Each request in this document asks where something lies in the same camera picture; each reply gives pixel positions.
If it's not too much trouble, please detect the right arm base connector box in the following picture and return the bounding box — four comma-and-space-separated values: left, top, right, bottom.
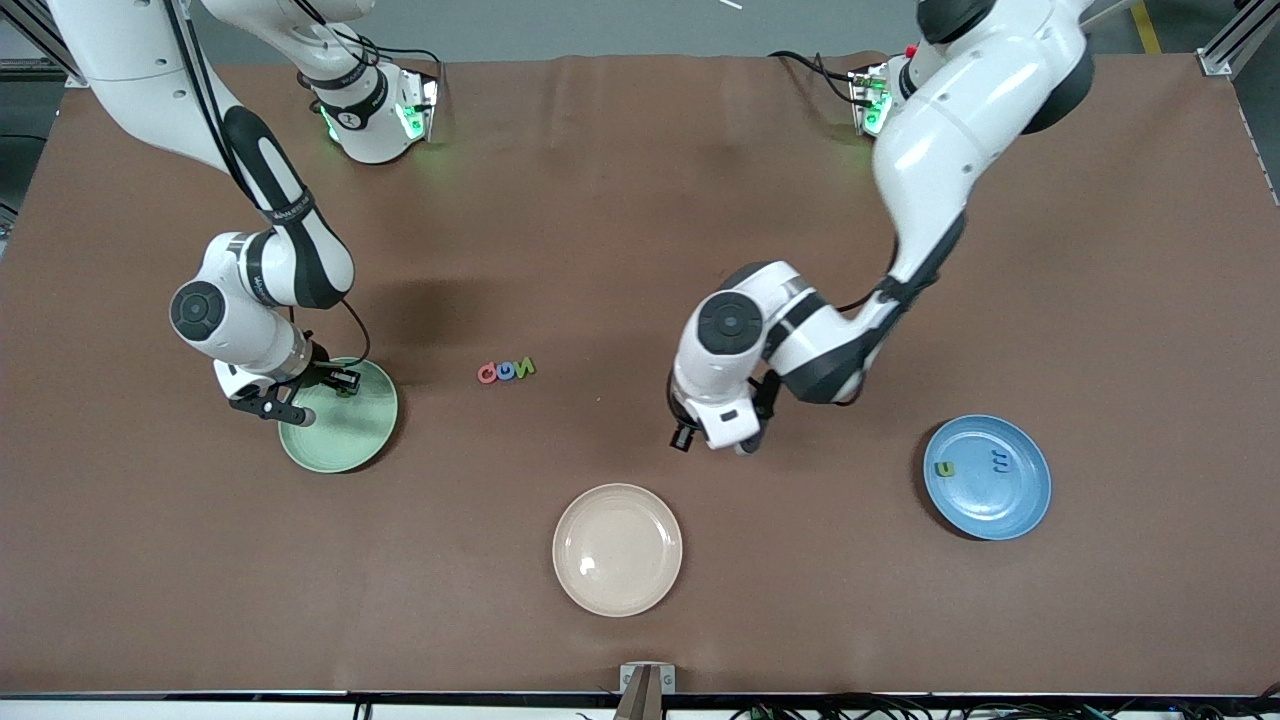
393, 68, 442, 143

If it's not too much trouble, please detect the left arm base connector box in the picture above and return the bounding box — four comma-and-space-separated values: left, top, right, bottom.
848, 65, 893, 138

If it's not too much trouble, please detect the blue plate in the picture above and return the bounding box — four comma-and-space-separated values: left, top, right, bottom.
922, 414, 1053, 542

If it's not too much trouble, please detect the black left arm base cable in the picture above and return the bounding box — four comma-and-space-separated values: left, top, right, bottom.
768, 48, 859, 106

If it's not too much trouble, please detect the green plate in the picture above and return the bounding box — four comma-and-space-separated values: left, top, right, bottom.
278, 356, 399, 474

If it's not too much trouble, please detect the silver mounting bracket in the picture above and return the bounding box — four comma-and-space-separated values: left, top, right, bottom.
618, 662, 677, 694

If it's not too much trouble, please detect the black right arm base cable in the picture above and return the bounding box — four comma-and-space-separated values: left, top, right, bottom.
335, 28, 444, 69

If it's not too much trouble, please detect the aluminium frame profile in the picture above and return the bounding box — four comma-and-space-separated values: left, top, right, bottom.
1195, 0, 1280, 79
0, 0, 91, 89

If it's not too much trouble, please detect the brown tablecloth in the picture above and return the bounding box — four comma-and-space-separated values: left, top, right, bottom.
0, 52, 1280, 696

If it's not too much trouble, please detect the black arm base cable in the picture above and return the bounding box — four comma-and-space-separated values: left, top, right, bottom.
335, 28, 444, 69
768, 48, 859, 106

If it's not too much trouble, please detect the tan camera pole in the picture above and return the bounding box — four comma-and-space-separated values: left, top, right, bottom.
612, 668, 669, 720

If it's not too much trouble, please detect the yellow floor tape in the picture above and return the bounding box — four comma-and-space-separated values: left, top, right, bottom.
1130, 0, 1164, 56

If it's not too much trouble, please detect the beige plate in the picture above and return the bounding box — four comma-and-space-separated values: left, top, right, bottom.
552, 483, 684, 618

